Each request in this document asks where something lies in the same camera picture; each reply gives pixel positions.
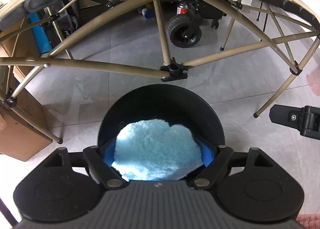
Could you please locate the light blue plush toy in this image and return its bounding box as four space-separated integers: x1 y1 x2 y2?
111 119 203 181

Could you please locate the black round trash bin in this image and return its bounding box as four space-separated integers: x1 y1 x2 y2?
97 83 226 179

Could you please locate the pink rug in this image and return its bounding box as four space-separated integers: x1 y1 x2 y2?
296 214 320 229

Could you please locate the black cart wheel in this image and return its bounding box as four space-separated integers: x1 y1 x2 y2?
168 14 202 48

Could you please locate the olive folding camp table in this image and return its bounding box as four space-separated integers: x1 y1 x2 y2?
0 0 320 144

